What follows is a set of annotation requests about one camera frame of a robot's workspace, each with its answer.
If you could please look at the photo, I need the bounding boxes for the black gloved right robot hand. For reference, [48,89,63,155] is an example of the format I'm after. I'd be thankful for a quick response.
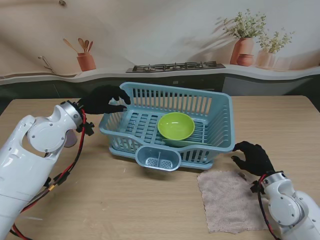
[231,141,277,177]

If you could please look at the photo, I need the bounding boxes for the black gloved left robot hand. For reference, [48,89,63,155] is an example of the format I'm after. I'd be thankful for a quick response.
[79,84,132,116]

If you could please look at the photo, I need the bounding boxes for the purple cup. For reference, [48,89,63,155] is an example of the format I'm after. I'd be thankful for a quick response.
[64,129,78,148]

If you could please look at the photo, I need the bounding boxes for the pale green plate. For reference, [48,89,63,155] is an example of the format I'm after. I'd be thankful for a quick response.
[162,136,214,148]

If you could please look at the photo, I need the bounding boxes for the lime green bowl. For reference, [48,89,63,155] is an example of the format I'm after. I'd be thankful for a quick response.
[157,112,196,141]

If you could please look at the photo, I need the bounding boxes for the pinkish beige cleaning cloth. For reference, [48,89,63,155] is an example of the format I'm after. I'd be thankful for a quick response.
[196,170,272,235]

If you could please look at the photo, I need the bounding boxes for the blue cutlery holder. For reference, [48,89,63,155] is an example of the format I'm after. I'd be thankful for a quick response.
[135,145,181,173]

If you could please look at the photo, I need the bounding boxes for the blue plastic dish rack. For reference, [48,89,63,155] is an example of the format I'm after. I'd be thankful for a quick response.
[98,81,237,166]

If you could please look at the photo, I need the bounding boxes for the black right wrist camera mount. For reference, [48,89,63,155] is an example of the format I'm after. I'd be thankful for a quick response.
[249,179,263,194]

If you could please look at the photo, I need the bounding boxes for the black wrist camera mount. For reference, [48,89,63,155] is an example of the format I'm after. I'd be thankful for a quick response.
[74,121,95,137]
[249,179,263,194]

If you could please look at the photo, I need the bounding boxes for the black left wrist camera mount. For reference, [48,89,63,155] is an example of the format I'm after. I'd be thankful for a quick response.
[74,121,95,137]

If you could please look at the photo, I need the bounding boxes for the red black right arm cable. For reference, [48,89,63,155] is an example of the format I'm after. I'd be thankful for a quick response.
[257,174,283,240]

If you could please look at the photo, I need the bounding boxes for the red black arm cable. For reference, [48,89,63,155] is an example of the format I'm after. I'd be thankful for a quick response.
[257,174,283,240]
[9,109,95,240]

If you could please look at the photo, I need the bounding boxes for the red black left arm cable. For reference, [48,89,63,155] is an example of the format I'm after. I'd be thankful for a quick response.
[9,109,95,240]

